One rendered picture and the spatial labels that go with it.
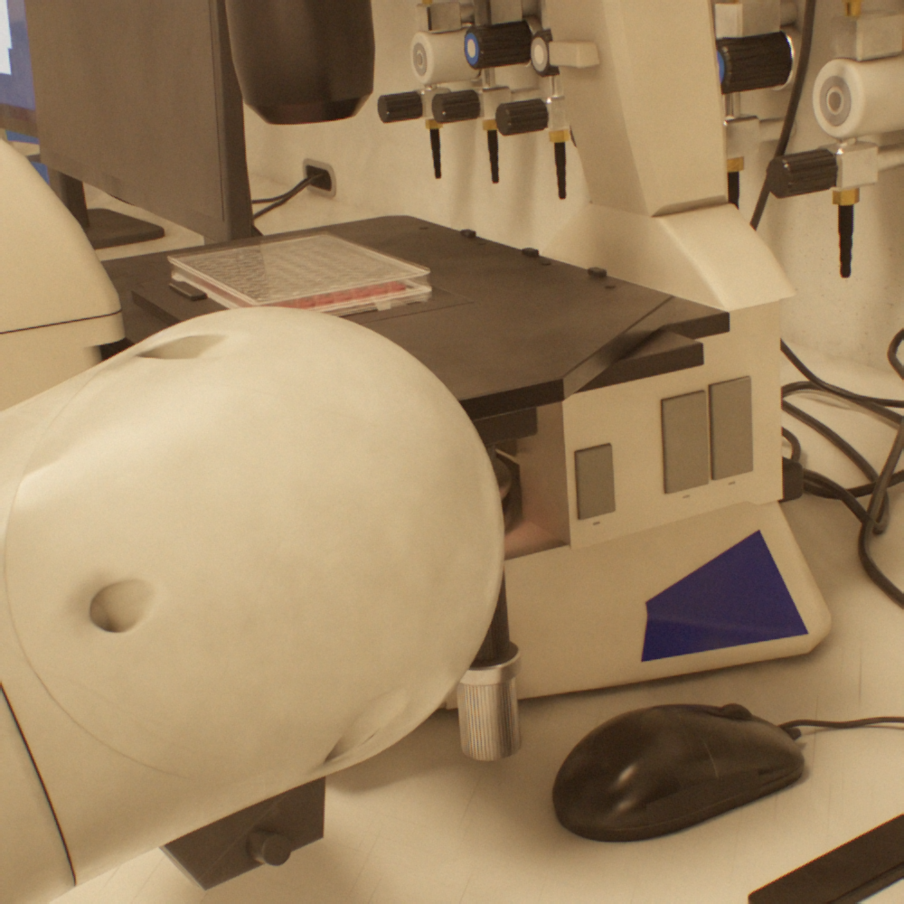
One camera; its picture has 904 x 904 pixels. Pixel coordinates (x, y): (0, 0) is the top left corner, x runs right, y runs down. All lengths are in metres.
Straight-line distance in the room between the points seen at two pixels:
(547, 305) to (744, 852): 0.24
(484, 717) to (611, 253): 0.30
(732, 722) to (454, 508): 0.40
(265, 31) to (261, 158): 1.80
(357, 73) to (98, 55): 0.57
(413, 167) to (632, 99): 1.21
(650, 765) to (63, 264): 0.32
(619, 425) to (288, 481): 0.48
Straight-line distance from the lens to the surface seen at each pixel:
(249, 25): 0.79
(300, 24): 0.78
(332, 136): 2.29
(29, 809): 0.34
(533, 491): 0.83
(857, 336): 1.36
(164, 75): 1.18
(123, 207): 2.43
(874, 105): 1.22
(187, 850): 0.53
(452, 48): 1.82
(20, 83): 2.05
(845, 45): 1.24
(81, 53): 1.39
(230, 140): 1.07
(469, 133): 1.90
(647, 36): 0.86
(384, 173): 2.14
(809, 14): 1.20
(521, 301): 0.74
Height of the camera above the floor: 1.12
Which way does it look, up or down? 18 degrees down
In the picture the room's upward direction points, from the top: 5 degrees counter-clockwise
